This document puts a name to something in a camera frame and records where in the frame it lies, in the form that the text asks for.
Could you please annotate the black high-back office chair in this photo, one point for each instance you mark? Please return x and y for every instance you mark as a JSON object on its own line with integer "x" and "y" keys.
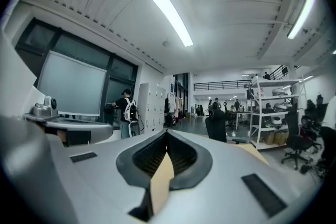
{"x": 216, "y": 126}

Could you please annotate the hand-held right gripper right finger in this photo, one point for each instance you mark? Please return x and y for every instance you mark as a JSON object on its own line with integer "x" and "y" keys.
{"x": 223, "y": 191}

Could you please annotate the clothes rack with garments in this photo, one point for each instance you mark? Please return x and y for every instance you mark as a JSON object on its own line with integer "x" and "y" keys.
{"x": 174, "y": 105}

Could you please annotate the long ceiling light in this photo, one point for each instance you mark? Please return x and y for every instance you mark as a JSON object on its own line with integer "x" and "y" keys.
{"x": 302, "y": 15}
{"x": 173, "y": 19}

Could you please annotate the white metal lockers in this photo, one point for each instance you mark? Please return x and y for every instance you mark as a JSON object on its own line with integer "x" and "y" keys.
{"x": 153, "y": 107}

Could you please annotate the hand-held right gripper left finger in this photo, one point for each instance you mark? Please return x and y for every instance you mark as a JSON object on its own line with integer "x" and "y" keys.
{"x": 99, "y": 178}

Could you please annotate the white metal shelving rack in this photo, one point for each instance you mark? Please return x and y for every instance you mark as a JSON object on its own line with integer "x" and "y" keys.
{"x": 258, "y": 112}

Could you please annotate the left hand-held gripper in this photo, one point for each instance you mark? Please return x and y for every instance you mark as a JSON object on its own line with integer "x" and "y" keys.
{"x": 42, "y": 112}

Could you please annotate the white projection screen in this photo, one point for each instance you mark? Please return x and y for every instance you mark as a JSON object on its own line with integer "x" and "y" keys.
{"x": 71, "y": 84}

